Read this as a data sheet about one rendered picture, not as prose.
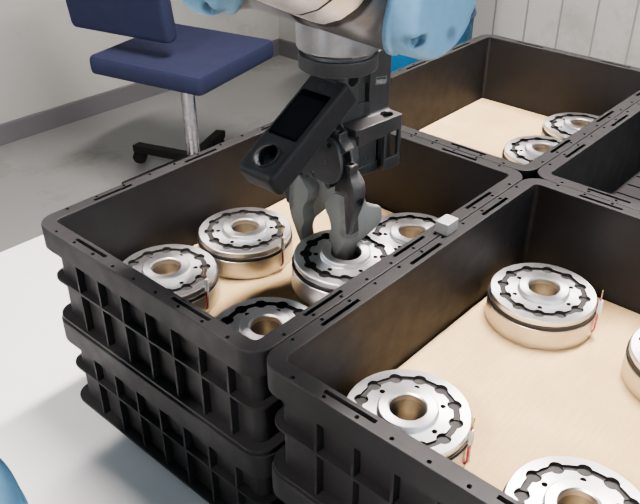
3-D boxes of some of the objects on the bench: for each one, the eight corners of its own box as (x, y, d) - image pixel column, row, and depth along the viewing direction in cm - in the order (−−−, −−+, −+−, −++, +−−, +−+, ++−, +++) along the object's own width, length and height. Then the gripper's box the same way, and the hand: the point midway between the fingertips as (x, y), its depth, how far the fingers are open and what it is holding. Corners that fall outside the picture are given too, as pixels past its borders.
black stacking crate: (266, 560, 69) (260, 465, 62) (73, 402, 86) (53, 314, 79) (502, 345, 94) (515, 262, 87) (317, 256, 111) (317, 180, 104)
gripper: (426, 54, 68) (410, 259, 79) (334, 25, 75) (331, 218, 86) (356, 77, 63) (350, 293, 74) (265, 44, 70) (272, 246, 81)
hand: (319, 252), depth 78 cm, fingers closed on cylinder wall, 4 cm apart
